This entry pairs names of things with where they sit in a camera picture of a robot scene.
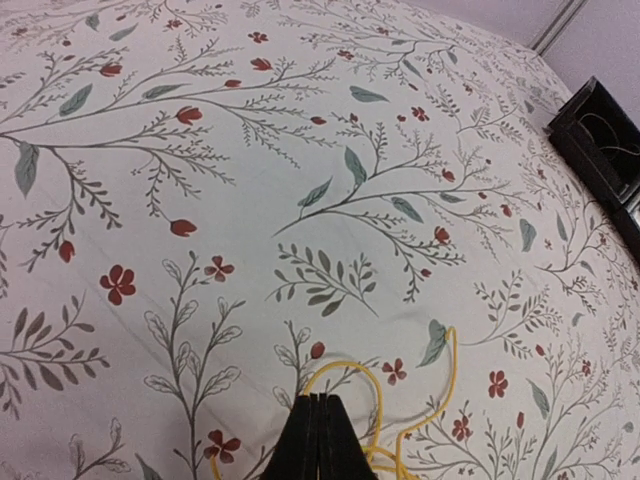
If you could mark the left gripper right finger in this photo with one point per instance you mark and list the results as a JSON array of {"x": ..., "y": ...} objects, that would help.
[{"x": 340, "y": 455}]

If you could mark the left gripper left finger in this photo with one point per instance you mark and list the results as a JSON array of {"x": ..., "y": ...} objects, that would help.
[{"x": 295, "y": 456}]

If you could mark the floral patterned table mat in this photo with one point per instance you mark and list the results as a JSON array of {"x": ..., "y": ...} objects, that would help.
[{"x": 209, "y": 208}]

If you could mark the black three-compartment tray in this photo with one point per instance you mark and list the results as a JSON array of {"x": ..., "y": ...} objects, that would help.
[{"x": 600, "y": 142}]

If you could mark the right aluminium frame post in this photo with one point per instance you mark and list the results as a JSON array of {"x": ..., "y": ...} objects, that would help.
[{"x": 552, "y": 31}]

